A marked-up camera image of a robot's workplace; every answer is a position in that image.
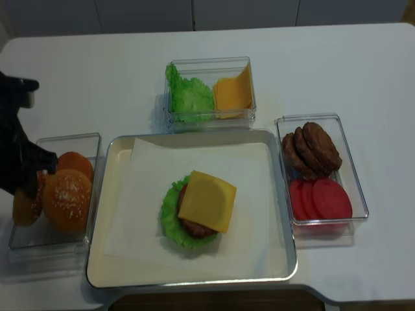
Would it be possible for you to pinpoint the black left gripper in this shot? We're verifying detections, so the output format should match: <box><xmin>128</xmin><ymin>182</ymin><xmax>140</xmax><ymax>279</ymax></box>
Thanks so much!
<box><xmin>1</xmin><ymin>73</ymin><xmax>58</xmax><ymax>198</ymax></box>

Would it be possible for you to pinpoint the sesame bun top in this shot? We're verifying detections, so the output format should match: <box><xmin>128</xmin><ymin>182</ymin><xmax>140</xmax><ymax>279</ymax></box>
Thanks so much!
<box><xmin>42</xmin><ymin>169</ymin><xmax>92</xmax><ymax>233</ymax></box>

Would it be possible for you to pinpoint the sesame bun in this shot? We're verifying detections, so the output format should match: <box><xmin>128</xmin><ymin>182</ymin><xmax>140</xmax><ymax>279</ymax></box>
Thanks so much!
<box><xmin>42</xmin><ymin>169</ymin><xmax>92</xmax><ymax>233</ymax></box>
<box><xmin>12</xmin><ymin>171</ymin><xmax>45</xmax><ymax>227</ymax></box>

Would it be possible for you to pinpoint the green lettuce leaf on tray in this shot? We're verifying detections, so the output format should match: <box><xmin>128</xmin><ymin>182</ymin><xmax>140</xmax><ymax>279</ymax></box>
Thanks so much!
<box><xmin>160</xmin><ymin>175</ymin><xmax>218</xmax><ymax>250</ymax></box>

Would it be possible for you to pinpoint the green lettuce in box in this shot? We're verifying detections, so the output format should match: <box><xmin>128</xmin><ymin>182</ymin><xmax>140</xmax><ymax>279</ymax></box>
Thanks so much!
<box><xmin>165</xmin><ymin>63</ymin><xmax>214</xmax><ymax>123</ymax></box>

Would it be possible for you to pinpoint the yellow cheese slice on tray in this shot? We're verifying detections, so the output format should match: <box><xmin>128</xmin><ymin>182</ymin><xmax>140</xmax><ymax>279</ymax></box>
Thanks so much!
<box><xmin>178</xmin><ymin>170</ymin><xmax>237</xmax><ymax>233</ymax></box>

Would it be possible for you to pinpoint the clear lettuce and cheese box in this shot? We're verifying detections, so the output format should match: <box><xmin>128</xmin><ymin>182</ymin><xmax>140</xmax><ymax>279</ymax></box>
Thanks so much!
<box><xmin>163</xmin><ymin>56</ymin><xmax>257</xmax><ymax>133</ymax></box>

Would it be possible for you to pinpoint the yellow cheese slices stack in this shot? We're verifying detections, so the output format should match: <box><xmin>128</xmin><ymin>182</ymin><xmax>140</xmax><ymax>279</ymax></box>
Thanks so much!
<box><xmin>213</xmin><ymin>64</ymin><xmax>254</xmax><ymax>119</ymax></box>

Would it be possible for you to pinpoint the plain brown bun rear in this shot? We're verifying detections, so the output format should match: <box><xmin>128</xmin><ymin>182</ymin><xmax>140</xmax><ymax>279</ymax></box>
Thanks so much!
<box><xmin>57</xmin><ymin>152</ymin><xmax>94</xmax><ymax>182</ymax></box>

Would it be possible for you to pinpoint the sesame bun left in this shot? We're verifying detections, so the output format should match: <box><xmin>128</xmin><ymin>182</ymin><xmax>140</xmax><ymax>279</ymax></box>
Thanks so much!
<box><xmin>12</xmin><ymin>171</ymin><xmax>45</xmax><ymax>227</ymax></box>

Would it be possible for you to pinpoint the clear bun box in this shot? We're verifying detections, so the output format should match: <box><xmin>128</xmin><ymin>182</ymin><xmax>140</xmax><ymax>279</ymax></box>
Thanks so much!
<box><xmin>8</xmin><ymin>133</ymin><xmax>105</xmax><ymax>260</ymax></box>

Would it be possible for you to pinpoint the white serving tray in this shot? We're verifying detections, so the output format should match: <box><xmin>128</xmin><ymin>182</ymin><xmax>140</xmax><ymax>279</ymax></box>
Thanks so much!
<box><xmin>86</xmin><ymin>130</ymin><xmax>298</xmax><ymax>288</ymax></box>

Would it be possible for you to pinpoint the brown burger patty on tray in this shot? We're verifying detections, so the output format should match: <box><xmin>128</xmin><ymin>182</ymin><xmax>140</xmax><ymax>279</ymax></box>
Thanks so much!
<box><xmin>176</xmin><ymin>185</ymin><xmax>218</xmax><ymax>240</ymax></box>

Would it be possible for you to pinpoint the white paper sheet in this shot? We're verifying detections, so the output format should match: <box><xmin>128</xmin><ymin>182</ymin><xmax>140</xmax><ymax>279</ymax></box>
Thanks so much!
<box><xmin>104</xmin><ymin>135</ymin><xmax>296</xmax><ymax>285</ymax></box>

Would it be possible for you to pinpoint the brown patty front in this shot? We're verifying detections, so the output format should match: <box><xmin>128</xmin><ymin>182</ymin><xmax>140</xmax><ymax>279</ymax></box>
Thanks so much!
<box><xmin>281</xmin><ymin>133</ymin><xmax>317</xmax><ymax>181</ymax></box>

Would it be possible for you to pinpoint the red tomato slice left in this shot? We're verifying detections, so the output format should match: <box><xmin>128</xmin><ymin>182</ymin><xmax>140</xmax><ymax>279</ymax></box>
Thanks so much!
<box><xmin>289</xmin><ymin>178</ymin><xmax>308</xmax><ymax>221</ymax></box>

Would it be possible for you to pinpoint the red tomato slice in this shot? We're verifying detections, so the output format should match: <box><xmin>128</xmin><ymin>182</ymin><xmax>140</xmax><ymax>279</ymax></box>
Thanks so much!
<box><xmin>301</xmin><ymin>181</ymin><xmax>321</xmax><ymax>220</ymax></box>
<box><xmin>289</xmin><ymin>178</ymin><xmax>308</xmax><ymax>221</ymax></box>
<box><xmin>312</xmin><ymin>178</ymin><xmax>353</xmax><ymax>220</ymax></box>

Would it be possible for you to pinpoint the red tomato slice middle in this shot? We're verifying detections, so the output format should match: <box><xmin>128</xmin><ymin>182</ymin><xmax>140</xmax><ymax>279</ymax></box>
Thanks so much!
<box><xmin>301</xmin><ymin>181</ymin><xmax>321</xmax><ymax>220</ymax></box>

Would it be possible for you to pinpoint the brown patty middle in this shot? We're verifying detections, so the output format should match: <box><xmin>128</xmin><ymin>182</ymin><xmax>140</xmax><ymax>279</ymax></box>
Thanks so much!
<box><xmin>294</xmin><ymin>127</ymin><xmax>326</xmax><ymax>176</ymax></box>

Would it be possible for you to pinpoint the brown patty rear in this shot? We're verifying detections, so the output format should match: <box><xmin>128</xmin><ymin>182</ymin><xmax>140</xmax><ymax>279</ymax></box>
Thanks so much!
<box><xmin>303</xmin><ymin>122</ymin><xmax>342</xmax><ymax>172</ymax></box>

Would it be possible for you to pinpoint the clear patty and tomato box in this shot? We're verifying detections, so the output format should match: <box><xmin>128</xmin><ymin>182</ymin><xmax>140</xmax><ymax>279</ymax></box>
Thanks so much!
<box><xmin>275</xmin><ymin>113</ymin><xmax>369</xmax><ymax>248</ymax></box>

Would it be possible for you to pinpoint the red tomato slice right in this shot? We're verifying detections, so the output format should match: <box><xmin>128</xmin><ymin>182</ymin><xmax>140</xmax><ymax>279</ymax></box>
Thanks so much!
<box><xmin>312</xmin><ymin>178</ymin><xmax>353</xmax><ymax>220</ymax></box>

